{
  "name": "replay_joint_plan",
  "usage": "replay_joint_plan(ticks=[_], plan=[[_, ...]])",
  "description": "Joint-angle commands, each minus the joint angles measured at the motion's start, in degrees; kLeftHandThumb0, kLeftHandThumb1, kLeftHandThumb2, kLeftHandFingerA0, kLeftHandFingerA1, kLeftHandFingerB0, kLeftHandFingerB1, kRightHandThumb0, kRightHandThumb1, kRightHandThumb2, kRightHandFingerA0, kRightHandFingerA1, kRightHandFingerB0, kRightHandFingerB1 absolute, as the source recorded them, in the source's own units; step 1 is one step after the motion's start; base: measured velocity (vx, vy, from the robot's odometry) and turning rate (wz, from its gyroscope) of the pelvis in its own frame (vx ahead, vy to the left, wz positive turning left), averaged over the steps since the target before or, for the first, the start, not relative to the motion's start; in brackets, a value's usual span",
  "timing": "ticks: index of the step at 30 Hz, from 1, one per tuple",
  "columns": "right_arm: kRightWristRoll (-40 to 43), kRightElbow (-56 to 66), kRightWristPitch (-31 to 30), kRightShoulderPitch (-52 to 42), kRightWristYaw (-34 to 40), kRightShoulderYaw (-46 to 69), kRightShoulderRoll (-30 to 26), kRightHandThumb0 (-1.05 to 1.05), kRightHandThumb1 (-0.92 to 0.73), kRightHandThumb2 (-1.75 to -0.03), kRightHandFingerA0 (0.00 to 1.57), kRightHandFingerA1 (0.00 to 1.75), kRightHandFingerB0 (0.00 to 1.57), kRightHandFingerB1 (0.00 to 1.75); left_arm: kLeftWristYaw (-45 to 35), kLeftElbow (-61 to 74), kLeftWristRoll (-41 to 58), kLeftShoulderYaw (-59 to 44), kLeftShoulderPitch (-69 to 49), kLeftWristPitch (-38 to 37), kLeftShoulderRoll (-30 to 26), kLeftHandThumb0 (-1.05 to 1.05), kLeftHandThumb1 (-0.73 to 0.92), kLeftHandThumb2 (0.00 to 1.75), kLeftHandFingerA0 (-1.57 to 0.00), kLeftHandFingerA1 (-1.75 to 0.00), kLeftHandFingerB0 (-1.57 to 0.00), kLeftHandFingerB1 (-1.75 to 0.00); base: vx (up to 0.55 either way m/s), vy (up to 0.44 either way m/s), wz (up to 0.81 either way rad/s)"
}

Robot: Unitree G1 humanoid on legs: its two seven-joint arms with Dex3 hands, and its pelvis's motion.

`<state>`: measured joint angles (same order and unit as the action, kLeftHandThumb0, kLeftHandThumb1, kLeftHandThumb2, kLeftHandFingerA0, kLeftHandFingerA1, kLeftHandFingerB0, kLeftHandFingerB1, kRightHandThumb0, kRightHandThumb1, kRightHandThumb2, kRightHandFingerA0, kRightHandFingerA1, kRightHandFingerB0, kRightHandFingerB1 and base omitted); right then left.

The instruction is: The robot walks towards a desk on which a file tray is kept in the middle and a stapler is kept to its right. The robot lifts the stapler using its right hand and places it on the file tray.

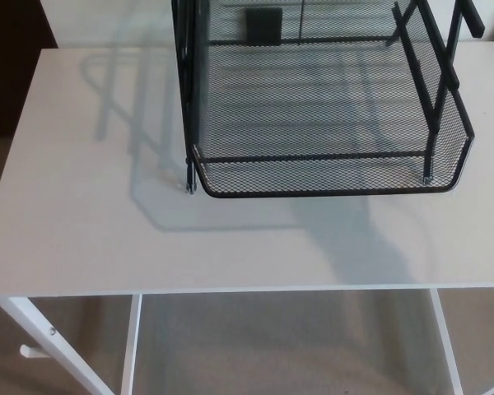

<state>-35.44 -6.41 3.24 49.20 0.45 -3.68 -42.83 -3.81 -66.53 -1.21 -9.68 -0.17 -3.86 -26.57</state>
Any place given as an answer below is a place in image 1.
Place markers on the black mesh file tray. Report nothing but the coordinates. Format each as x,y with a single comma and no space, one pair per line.
296,123

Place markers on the black label holder plate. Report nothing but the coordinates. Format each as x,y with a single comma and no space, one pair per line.
263,25

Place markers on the white desk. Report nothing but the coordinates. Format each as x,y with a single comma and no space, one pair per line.
86,247

